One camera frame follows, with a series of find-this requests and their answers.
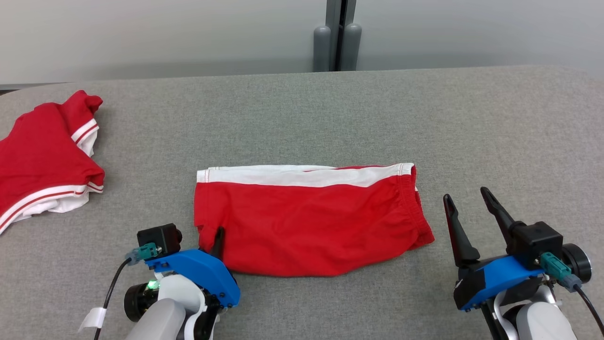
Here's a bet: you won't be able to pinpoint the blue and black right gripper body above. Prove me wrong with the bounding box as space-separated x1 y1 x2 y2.
453 255 544 312

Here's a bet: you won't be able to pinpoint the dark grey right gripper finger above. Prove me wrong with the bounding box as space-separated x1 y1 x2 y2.
480 187 520 255
443 194 480 268

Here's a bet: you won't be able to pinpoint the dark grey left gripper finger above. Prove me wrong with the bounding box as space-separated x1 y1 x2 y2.
211 227 226 260

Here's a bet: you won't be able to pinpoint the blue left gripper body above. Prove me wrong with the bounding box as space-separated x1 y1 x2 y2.
146 249 241 308

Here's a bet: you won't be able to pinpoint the red shorts with white stripe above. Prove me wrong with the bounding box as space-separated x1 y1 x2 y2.
193 163 436 278

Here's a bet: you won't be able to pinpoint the red basketball jersey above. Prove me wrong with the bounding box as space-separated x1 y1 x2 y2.
0 90 105 235

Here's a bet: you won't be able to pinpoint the black right cable, teal plug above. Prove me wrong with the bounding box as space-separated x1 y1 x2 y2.
539 252 604 337

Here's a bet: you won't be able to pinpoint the black cable, teal plug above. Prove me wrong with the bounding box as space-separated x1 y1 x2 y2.
539 252 604 337
78 242 159 340

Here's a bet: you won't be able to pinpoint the black left cable, teal plug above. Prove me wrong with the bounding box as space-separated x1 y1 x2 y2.
78 242 159 340

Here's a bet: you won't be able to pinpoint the grey cylinder post foot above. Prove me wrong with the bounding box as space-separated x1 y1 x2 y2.
313 26 332 72
341 23 362 71

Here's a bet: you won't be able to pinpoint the grey partition post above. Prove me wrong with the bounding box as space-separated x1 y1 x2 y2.
326 0 358 71

